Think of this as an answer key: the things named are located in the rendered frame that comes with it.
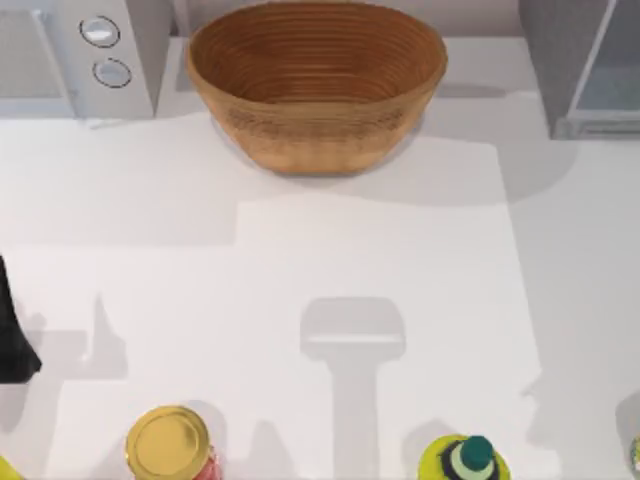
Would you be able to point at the brown wicker basket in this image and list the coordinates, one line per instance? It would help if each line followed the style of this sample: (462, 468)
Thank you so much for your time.
(315, 75)

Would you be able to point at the gold lid red jar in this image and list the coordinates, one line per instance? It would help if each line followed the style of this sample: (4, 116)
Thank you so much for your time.
(167, 442)

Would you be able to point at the yellow-green bottle with teal cap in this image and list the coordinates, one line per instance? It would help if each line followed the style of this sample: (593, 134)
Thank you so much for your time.
(465, 457)

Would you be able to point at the small white microwave knob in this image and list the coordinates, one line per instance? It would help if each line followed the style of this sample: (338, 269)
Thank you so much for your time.
(112, 72)

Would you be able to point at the large white microwave knob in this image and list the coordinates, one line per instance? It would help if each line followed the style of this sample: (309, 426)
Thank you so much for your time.
(99, 30)

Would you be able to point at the grey cabinet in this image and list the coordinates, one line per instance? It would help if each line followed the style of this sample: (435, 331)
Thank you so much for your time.
(585, 65)

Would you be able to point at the pale microwave oven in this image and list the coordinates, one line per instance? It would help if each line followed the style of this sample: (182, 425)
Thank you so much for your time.
(55, 60)

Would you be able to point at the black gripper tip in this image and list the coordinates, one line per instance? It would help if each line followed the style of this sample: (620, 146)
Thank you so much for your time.
(12, 340)

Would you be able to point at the yellow-green object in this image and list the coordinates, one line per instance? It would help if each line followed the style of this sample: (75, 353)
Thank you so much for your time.
(636, 452)

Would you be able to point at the yellow object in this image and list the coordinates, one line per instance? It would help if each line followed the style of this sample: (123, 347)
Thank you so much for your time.
(6, 471)

